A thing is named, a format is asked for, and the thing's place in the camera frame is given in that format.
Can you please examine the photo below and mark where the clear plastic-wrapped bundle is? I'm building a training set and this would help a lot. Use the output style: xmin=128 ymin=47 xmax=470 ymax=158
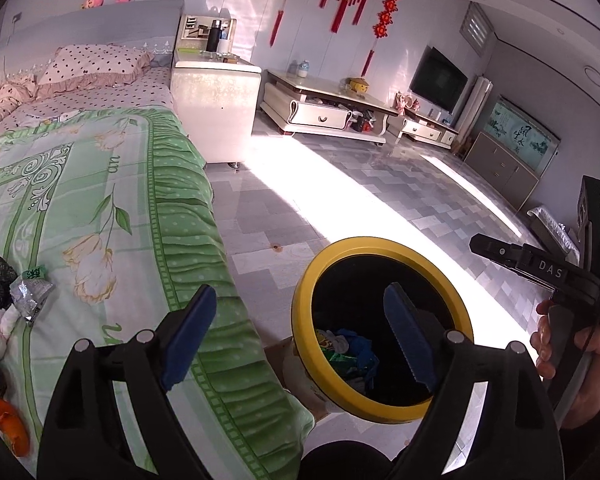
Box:
xmin=527 ymin=205 xmax=581 ymax=261

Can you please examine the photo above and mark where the pink dotted pillow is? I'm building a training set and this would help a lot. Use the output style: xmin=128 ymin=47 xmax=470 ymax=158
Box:
xmin=35 ymin=44 xmax=153 ymax=98

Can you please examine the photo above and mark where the green chip bag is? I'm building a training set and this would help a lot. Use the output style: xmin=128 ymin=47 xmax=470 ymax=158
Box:
xmin=316 ymin=329 xmax=361 ymax=366

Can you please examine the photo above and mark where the cream coffee table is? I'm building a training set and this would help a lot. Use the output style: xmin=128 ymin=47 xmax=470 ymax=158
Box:
xmin=260 ymin=69 xmax=398 ymax=147

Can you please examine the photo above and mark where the window with grey blind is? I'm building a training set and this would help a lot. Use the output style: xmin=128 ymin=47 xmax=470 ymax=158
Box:
xmin=460 ymin=2 xmax=498 ymax=58

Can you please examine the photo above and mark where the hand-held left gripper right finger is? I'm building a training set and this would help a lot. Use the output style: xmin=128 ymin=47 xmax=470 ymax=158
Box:
xmin=382 ymin=282 xmax=566 ymax=480

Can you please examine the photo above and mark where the dotted bed sheet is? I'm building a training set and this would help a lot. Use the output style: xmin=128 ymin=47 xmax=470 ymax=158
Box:
xmin=0 ymin=67 xmax=176 ymax=131

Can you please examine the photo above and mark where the black thermos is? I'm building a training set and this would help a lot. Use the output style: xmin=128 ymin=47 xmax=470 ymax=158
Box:
xmin=206 ymin=19 xmax=223 ymax=53

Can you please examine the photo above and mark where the person's right hand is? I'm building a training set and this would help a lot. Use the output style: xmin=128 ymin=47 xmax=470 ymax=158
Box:
xmin=530 ymin=300 xmax=600 ymax=431

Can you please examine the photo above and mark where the white tissue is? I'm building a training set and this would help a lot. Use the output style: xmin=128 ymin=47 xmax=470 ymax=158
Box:
xmin=0 ymin=305 xmax=21 ymax=356

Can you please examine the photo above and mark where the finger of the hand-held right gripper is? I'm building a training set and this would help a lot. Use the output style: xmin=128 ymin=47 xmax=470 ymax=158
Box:
xmin=470 ymin=232 xmax=526 ymax=273

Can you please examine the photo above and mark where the green floral bedspread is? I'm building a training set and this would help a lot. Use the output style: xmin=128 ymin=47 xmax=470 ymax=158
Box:
xmin=0 ymin=110 xmax=316 ymax=480

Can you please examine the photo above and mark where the silver foil wrapper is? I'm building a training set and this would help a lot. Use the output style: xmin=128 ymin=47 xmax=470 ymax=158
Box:
xmin=10 ymin=277 xmax=56 ymax=323

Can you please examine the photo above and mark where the white standing air conditioner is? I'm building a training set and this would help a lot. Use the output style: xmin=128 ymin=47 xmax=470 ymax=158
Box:
xmin=455 ymin=76 xmax=493 ymax=133

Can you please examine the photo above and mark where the white bedside cabinet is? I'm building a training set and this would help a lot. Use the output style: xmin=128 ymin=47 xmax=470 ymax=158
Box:
xmin=171 ymin=12 xmax=262 ymax=168

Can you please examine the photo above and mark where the yellow-rimmed trash bin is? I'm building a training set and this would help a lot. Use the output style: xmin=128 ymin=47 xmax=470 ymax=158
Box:
xmin=282 ymin=236 xmax=476 ymax=426

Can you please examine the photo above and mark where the cream TV cabinet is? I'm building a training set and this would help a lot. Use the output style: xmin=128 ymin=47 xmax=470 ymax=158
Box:
xmin=387 ymin=110 xmax=460 ymax=150

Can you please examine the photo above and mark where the fish tank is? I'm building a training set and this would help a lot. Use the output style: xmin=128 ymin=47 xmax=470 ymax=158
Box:
xmin=482 ymin=95 xmax=561 ymax=176

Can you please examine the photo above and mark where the orange peel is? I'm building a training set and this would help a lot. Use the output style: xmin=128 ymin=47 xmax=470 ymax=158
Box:
xmin=0 ymin=397 xmax=31 ymax=456

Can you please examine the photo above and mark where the bed with grey headboard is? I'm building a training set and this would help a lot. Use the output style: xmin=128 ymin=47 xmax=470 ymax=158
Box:
xmin=0 ymin=0 xmax=316 ymax=480

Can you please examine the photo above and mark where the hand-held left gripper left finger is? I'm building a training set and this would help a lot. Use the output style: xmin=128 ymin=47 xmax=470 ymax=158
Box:
xmin=37 ymin=284 xmax=218 ymax=480

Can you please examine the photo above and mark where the pink dotted duvet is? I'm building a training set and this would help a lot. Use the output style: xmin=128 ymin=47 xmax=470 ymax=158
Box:
xmin=0 ymin=72 xmax=38 ymax=141

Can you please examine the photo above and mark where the black television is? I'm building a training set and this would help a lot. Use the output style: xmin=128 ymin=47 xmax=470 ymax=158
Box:
xmin=410 ymin=46 xmax=469 ymax=111

